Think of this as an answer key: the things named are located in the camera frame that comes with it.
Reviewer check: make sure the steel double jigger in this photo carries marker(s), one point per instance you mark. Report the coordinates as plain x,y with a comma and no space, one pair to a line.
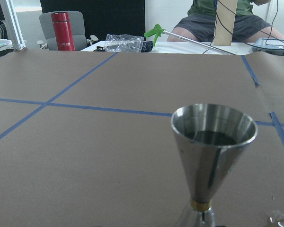
210,139

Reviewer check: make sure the clear plastic bag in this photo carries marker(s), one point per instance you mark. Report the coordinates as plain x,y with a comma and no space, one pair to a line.
123,43

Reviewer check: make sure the seated person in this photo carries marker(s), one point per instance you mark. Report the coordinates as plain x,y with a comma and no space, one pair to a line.
199,24

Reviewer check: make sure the red thermos bottle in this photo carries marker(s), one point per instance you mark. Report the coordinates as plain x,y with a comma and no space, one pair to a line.
62,30

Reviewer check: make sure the grey office chair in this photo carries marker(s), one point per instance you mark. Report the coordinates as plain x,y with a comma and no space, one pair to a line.
77,29

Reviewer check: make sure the teach pendant tablet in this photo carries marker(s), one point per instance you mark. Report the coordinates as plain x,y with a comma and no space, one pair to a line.
271,46

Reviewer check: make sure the green handled grabber tool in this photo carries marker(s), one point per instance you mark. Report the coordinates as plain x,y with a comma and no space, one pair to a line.
157,31

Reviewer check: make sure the aluminium frame post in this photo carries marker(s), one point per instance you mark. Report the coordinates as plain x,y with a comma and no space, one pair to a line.
13,27

